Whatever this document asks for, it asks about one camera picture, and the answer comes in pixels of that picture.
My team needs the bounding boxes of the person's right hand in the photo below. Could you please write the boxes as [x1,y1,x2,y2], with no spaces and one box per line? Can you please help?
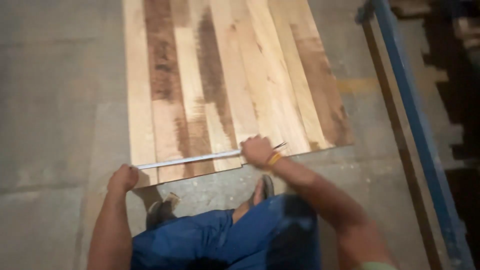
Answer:
[240,135,277,169]

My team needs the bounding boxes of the person's left hand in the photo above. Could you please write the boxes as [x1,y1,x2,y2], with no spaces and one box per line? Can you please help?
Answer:
[107,164,140,194]

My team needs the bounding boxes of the metal measuring tape blade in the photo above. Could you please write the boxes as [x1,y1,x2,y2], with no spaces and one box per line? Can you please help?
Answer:
[133,149,244,170]

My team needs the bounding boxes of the person's right sandal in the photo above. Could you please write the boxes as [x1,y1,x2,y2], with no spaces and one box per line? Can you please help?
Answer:
[251,174,275,206]

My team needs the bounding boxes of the person's sandal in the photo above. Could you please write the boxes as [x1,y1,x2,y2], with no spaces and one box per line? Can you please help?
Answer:
[145,192,181,230]
[251,174,275,206]

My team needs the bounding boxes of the large wooden plank panel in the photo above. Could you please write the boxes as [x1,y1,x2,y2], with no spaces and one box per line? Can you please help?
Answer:
[122,0,355,189]

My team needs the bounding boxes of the person's blue trousers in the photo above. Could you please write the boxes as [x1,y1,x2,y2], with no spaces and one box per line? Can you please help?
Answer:
[130,193,322,270]

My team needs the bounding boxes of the person's left sandal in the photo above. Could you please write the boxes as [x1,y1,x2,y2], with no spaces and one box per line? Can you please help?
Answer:
[145,192,181,230]

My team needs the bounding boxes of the dark stacked wood pile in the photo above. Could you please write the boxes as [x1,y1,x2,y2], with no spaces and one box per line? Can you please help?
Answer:
[390,0,480,226]

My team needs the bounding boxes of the blue metal frame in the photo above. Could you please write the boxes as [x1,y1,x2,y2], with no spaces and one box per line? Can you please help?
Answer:
[355,0,476,270]

